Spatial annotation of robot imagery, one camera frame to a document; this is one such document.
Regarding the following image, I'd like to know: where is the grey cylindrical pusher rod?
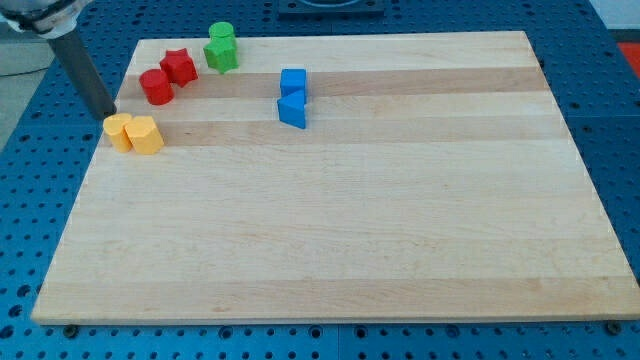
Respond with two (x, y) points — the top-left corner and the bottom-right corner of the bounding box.
(47, 30), (117, 121)

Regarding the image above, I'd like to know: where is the red cylinder block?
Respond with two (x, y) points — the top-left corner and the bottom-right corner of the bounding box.
(139, 69), (174, 105)

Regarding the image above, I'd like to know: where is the light wooden board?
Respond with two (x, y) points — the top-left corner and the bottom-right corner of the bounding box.
(32, 31), (639, 325)

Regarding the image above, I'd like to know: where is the green star block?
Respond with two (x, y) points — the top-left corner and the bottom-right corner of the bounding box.
(203, 38), (239, 74)

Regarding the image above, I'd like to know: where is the yellow cylinder block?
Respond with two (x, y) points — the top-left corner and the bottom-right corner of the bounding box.
(103, 113), (133, 153)

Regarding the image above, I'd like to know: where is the blue triangle block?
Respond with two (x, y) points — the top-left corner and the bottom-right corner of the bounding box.
(277, 90), (307, 129)

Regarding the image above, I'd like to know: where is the green cylinder block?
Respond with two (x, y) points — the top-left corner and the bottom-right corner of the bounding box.
(208, 21), (237, 47)

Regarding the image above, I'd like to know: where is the yellow hexagon block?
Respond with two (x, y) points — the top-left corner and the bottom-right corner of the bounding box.
(125, 116), (164, 155)

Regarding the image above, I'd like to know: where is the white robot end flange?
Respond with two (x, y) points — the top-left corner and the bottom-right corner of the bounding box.
(1, 0), (93, 39)

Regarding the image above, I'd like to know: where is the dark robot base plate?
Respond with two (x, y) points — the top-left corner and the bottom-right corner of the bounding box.
(277, 0), (388, 18)

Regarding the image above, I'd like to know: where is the blue cube block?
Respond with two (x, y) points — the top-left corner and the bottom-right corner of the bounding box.
(280, 68), (307, 97)

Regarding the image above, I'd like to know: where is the red star block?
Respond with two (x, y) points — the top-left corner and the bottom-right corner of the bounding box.
(160, 48), (198, 87)

